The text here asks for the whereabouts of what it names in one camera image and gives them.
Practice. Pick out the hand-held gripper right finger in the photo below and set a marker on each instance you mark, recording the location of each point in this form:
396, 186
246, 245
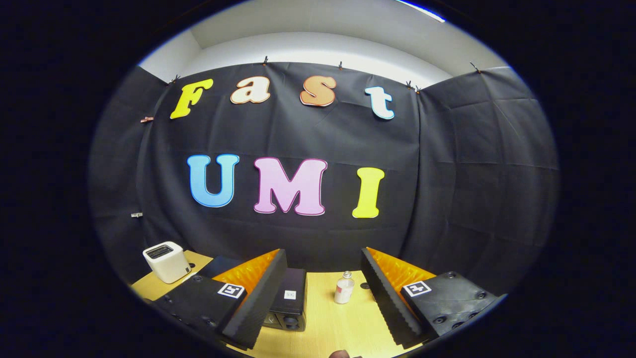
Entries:
385, 303

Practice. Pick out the black backdrop cloth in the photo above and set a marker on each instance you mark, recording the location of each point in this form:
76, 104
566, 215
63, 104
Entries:
298, 134

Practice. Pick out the small clear bottle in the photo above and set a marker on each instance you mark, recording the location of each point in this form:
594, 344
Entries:
344, 291

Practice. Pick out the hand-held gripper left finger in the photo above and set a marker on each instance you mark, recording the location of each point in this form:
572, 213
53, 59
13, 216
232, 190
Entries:
261, 303

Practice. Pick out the black toaster oven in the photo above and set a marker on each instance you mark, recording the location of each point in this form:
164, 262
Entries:
290, 308

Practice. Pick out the white toaster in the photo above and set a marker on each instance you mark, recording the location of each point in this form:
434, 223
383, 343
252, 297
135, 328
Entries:
166, 266

